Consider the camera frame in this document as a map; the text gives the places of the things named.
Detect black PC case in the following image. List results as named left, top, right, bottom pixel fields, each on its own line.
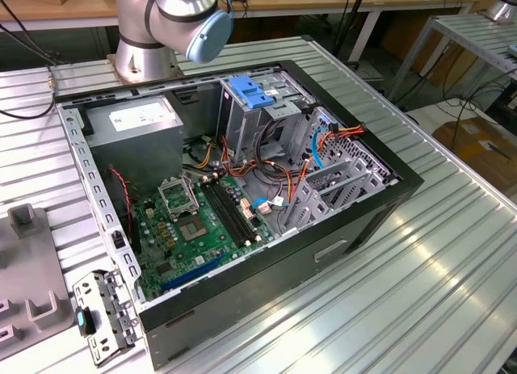
left=52, top=59, right=425, bottom=371

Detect black RAM slot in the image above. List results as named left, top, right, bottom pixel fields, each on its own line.
left=201, top=182, right=247, bottom=248
left=206, top=180, right=251, bottom=246
left=212, top=179, right=255, bottom=243
left=216, top=177, right=260, bottom=241

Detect black cable metal plug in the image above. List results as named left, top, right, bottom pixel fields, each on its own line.
left=0, top=0, right=58, bottom=119

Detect red black fan wire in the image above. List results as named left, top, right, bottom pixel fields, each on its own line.
left=108, top=166, right=137, bottom=236

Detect metal socket cover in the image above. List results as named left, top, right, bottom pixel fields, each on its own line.
left=157, top=175, right=201, bottom=221

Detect wooden desk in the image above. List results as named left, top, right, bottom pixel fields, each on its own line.
left=0, top=0, right=480, bottom=32

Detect grey parts rack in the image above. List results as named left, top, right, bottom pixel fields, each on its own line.
left=0, top=202, right=76, bottom=361

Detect blue drive cage latch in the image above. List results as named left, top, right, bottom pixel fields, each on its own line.
left=228, top=75, right=276, bottom=111

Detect brown cardboard box labelled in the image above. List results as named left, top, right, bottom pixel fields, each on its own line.
left=431, top=117, right=517, bottom=189

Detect metal optical drive cage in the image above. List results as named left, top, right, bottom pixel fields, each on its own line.
left=217, top=69, right=316, bottom=161

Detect brown cardboard boxes stacked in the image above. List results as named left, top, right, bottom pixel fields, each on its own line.
left=381, top=22, right=480, bottom=90

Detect black latch blue tab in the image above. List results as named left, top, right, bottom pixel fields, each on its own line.
left=74, top=306, right=98, bottom=337

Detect orange red wire bundle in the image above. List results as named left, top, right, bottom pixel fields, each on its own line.
left=181, top=133, right=320, bottom=208

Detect grey power supply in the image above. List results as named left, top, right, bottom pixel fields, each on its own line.
left=82, top=95, right=186, bottom=189

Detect metal slat side table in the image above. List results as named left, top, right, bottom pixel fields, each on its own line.
left=387, top=10, right=517, bottom=104

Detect blue expansion slot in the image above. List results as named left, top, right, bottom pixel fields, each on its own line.
left=161, top=252, right=227, bottom=292

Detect blue data wire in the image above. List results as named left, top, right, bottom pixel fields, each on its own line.
left=310, top=121, right=338, bottom=171

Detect metal slot cover bracket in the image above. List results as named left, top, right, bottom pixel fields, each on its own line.
left=71, top=268, right=145, bottom=367

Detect metal disk bay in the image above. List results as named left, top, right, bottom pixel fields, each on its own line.
left=278, top=147, right=401, bottom=236

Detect CPU socket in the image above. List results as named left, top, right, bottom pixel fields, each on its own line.
left=177, top=214, right=213, bottom=246

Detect green motherboard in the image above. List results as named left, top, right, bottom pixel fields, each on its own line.
left=131, top=174, right=280, bottom=302

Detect orange red power wire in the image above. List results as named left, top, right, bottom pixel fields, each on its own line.
left=329, top=122, right=365, bottom=140

